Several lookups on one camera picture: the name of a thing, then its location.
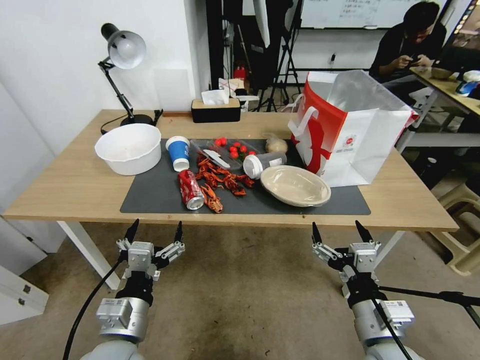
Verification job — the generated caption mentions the beige plastic stool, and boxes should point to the beige plastic stool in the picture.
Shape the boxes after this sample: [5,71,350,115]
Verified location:
[430,179,480,277]

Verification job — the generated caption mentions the grey bottle with white lid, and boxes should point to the grey bottle with white lid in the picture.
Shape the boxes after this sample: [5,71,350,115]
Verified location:
[242,151,289,181]

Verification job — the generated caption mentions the beige takeout box clear lid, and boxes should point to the beige takeout box clear lid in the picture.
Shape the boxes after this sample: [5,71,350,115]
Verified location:
[260,165,332,208]

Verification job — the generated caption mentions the blue paper cup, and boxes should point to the blue paper cup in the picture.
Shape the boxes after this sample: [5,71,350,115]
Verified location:
[165,135,191,173]

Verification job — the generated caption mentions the beige bowl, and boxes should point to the beige bowl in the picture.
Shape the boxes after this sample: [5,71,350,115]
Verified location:
[428,67,455,81]

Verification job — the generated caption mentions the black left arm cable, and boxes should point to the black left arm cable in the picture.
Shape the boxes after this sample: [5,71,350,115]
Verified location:
[61,258,129,360]

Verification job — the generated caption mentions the white and blue container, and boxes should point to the white and blue container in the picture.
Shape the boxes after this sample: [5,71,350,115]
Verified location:
[455,70,480,98]

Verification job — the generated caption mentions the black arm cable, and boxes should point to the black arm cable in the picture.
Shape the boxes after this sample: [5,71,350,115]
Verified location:
[61,258,129,360]
[371,298,410,360]

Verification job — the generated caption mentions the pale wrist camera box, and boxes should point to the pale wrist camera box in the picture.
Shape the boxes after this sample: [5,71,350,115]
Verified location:
[349,242,377,269]
[128,241,155,269]

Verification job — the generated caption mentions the white tissue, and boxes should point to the white tissue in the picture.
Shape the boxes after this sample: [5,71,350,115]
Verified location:
[200,89,230,106]

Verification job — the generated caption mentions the black stand leg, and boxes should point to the black stand leg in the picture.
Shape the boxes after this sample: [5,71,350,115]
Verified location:
[376,284,480,332]

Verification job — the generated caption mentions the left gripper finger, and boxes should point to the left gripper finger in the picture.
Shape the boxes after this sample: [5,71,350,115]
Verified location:
[154,220,186,270]
[115,218,140,260]

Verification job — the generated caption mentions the person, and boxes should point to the person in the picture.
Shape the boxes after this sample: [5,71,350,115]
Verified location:
[368,1,449,97]

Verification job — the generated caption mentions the white plastic utensil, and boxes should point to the white plastic utensil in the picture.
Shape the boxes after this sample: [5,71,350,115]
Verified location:
[202,149,232,169]

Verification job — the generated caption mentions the cardboard box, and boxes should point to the cardboard box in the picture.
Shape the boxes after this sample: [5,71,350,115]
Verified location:
[218,76,251,98]

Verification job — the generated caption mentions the clear plastic tray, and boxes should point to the clear plastic tray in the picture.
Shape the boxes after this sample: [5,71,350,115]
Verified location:
[189,138,260,172]

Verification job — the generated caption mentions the white cabinet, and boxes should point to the white cabinet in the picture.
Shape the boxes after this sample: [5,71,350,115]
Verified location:
[0,215,50,328]

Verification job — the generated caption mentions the crushed red soda can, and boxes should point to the crushed red soda can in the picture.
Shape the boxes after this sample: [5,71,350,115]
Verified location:
[177,169,206,211]

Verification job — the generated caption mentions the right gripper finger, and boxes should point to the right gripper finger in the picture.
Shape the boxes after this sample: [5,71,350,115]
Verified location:
[355,220,382,260]
[310,221,345,269]

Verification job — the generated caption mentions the black tripod stand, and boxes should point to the black tripod stand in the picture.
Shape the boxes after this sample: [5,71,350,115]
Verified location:
[257,0,305,113]

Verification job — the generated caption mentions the dark grey table mat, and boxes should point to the dark grey table mat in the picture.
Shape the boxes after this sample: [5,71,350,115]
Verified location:
[119,138,372,216]

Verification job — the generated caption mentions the clear bag of bread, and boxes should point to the clear bag of bread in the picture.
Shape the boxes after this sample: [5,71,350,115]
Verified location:
[262,133,290,155]

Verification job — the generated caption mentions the large white plastic bowl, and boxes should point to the large white plastic bowl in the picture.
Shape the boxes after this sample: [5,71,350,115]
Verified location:
[94,122,163,176]

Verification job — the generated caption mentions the black tissue box wooden lid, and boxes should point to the black tissue box wooden lid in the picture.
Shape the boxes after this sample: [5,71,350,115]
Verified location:
[190,98,242,124]

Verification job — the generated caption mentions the red crayfish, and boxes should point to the red crayfish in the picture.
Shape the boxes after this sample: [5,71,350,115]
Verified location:
[204,170,241,192]
[230,173,256,197]
[201,182,224,214]
[196,155,222,181]

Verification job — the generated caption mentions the red and white delivery bag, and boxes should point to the red and white delivery bag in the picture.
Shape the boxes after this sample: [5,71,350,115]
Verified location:
[287,70,419,188]

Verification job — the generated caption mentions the wooden table with white legs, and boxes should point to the wooden table with white legs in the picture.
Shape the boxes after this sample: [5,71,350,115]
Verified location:
[1,109,460,290]

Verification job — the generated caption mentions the wooden side table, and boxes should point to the wooden side table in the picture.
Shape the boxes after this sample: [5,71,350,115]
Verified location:
[395,65,480,152]

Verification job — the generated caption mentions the black desk lamp silver shade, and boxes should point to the black desk lamp silver shade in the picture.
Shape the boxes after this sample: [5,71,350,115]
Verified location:
[98,22,164,135]

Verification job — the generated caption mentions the whiteboard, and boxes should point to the whiteboard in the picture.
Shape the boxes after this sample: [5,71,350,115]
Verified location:
[299,0,449,31]

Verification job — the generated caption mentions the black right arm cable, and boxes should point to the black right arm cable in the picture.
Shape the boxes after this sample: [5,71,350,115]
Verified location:
[371,298,410,360]

